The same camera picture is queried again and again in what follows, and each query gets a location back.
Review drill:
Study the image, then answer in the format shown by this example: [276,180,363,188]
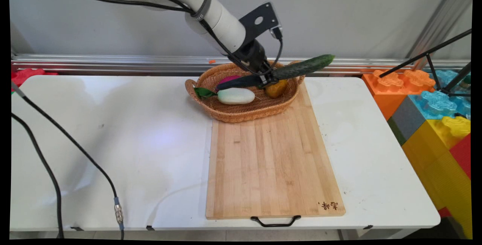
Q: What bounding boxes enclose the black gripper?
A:
[233,40,280,88]

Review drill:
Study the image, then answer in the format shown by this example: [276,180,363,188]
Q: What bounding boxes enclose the long dark green cucumber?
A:
[215,54,335,92]

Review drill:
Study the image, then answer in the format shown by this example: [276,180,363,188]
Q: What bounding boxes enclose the yellow-brown potato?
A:
[265,79,288,99]

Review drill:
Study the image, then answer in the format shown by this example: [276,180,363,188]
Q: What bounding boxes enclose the white radish with green leaf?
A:
[193,87,256,105]

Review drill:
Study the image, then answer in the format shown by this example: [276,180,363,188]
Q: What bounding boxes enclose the pink toy vegetable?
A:
[218,75,241,86]

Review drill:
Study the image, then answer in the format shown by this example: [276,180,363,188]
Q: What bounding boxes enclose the woven wicker basket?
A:
[185,61,306,123]

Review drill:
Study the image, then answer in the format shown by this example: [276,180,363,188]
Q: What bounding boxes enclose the bamboo cutting board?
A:
[206,82,346,220]

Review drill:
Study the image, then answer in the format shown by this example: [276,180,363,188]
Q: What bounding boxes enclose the orange giant building block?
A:
[362,70,436,121]

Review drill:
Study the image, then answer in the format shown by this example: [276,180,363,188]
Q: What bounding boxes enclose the green giant building block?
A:
[387,117,407,147]

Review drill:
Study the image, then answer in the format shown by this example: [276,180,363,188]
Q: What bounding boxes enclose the grey giant building block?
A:
[392,96,426,142]

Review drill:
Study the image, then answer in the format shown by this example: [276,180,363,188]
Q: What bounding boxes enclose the black tripod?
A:
[379,29,472,98]

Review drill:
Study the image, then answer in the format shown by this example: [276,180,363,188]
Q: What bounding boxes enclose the blue giant building block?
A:
[409,70,471,121]

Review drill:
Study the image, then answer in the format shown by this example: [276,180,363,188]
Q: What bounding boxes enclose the yellow giant building block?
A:
[402,116,472,239]

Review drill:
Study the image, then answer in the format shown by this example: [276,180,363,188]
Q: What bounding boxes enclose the red giant building block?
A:
[449,134,471,179]

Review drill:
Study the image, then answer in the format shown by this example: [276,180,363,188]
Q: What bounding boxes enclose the red studded building block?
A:
[11,68,58,88]

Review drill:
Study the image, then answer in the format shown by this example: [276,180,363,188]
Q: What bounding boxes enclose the black cutting board handle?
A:
[251,215,302,227]

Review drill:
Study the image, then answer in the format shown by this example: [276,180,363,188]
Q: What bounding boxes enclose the horizontal aluminium rail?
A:
[11,54,471,77]

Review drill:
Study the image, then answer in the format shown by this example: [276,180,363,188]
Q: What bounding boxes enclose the black cable with metal connector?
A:
[11,81,125,240]

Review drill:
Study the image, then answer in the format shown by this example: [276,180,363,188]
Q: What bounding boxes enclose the thick black cable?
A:
[11,112,65,239]

